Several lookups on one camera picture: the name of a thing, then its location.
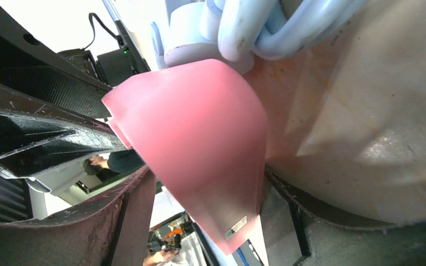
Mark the pink triangular power strip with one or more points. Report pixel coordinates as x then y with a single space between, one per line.
202 131

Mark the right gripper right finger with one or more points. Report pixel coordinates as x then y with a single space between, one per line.
300 229

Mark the light blue power strip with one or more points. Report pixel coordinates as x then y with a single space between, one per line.
235 32

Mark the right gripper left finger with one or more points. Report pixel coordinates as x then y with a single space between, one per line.
110 228

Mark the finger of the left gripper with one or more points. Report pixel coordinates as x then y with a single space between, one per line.
37 137

